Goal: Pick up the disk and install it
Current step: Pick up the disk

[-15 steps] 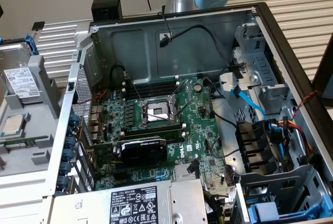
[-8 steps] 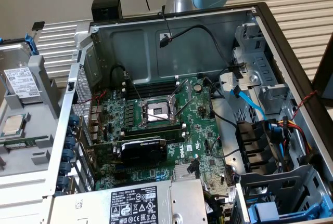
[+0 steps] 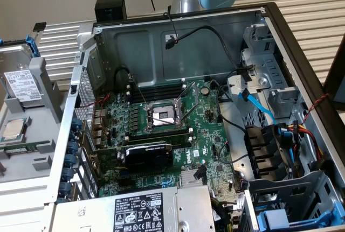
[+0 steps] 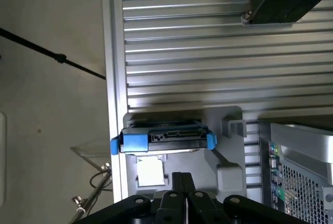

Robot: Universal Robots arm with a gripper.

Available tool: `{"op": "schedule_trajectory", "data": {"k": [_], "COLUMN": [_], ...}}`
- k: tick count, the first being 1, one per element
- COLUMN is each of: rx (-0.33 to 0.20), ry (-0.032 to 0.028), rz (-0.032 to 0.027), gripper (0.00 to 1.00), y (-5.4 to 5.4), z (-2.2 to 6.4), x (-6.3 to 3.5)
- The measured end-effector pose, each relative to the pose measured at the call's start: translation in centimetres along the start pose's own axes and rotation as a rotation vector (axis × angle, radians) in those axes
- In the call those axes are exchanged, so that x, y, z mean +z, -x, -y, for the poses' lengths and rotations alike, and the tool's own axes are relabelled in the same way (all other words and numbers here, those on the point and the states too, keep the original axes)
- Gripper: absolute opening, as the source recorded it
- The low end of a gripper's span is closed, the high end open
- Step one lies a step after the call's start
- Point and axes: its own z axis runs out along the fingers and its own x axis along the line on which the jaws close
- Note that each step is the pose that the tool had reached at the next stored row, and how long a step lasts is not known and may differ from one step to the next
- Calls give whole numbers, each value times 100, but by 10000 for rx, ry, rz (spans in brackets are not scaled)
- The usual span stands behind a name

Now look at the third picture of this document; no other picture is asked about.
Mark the hard disk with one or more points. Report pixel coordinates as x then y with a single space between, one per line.
19 81

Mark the grey metal disk bay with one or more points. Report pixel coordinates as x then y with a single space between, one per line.
283 189

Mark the empty blue disk carrier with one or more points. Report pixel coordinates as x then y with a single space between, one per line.
272 218

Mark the black RAM slot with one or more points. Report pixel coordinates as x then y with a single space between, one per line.
159 132
159 87
159 94
161 140

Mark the metal CPU socket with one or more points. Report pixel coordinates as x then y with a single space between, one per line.
161 115

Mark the thin metal locking lever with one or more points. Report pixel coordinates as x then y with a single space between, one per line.
140 92
190 112

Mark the metal socket cover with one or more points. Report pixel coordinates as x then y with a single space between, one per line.
192 88

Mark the round coin battery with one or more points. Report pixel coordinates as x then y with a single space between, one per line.
205 90

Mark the green Dell motherboard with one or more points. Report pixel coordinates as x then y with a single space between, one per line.
205 135

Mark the black graphics card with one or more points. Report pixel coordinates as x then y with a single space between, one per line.
148 158

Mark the open metal PC case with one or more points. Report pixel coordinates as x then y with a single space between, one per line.
134 51

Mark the silver finned heat sink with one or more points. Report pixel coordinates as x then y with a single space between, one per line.
188 178

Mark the blue card retention latch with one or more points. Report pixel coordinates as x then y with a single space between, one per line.
76 123
70 160
72 148
68 174
66 189

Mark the black plastic fan shroud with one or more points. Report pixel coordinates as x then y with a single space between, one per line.
262 148

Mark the grey metal drive cage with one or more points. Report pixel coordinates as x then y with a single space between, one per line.
283 94

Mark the silver power supply unit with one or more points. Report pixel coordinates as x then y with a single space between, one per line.
140 210

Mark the black plastic box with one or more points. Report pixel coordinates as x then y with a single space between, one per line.
110 8

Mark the grey plastic parts rack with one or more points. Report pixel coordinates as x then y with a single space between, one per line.
40 124

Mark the green RAM stick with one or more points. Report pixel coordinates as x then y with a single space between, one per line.
24 147

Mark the silver CPU chip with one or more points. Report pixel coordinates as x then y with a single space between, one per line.
14 129

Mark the small black bracket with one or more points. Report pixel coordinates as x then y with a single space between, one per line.
39 26

